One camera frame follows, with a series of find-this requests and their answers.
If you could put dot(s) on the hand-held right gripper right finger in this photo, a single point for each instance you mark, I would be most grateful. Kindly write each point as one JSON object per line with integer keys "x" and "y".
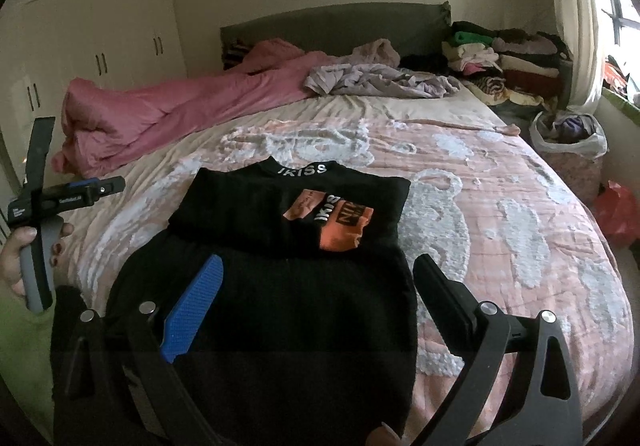
{"x": 492, "y": 341}

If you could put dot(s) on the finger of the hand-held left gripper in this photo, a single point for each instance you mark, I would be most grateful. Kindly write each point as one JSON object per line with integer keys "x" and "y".
{"x": 107, "y": 186}

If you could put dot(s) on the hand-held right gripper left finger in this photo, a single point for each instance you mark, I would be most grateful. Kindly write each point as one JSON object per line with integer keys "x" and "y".
{"x": 195, "y": 306}

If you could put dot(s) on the black sweater with orange cuffs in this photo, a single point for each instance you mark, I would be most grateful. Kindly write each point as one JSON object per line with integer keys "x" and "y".
{"x": 280, "y": 306}

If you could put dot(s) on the person's left forearm green sleeve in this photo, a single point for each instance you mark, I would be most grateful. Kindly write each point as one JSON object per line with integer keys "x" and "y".
{"x": 20, "y": 351}

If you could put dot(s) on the plastic bag of clothes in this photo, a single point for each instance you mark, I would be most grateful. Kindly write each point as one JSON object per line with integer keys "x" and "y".
{"x": 590, "y": 144}

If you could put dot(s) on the pile of folded clothes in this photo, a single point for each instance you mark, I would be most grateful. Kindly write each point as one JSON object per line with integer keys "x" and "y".
{"x": 500, "y": 61}

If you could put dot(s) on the person's left hand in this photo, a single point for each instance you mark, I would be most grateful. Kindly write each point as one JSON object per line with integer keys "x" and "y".
{"x": 61, "y": 238}

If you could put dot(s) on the person's right hand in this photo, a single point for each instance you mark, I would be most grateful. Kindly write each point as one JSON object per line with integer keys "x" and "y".
{"x": 385, "y": 435}

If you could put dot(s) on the pink duvet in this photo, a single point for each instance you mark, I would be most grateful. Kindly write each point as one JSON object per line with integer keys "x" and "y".
{"x": 175, "y": 111}

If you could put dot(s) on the pink and white patterned blanket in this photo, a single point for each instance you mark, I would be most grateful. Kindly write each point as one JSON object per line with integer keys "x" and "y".
{"x": 500, "y": 206}

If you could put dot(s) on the cream wardrobe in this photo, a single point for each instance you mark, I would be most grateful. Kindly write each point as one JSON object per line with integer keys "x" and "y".
{"x": 100, "y": 16}

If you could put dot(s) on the red plastic bag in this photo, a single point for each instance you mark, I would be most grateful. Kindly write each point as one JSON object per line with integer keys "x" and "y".
{"x": 617, "y": 213}

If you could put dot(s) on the striped pillow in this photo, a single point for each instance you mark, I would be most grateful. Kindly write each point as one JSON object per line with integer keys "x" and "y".
{"x": 235, "y": 54}

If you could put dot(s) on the dark olive headboard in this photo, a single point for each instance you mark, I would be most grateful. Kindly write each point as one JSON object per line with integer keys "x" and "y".
{"x": 325, "y": 24}

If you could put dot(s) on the crumpled lilac sheet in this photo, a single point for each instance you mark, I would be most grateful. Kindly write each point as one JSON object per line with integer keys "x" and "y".
{"x": 370, "y": 79}

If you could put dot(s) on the colourful cloth heap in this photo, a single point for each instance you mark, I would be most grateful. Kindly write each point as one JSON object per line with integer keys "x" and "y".
{"x": 620, "y": 76}

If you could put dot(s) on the beige crumpled garment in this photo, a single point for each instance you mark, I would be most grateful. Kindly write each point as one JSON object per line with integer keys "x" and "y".
{"x": 377, "y": 51}

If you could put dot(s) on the cream curtain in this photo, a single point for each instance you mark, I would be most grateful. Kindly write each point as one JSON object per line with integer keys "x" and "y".
{"x": 580, "y": 26}

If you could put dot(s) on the window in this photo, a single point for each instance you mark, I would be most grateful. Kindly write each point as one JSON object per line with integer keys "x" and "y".
{"x": 625, "y": 16}

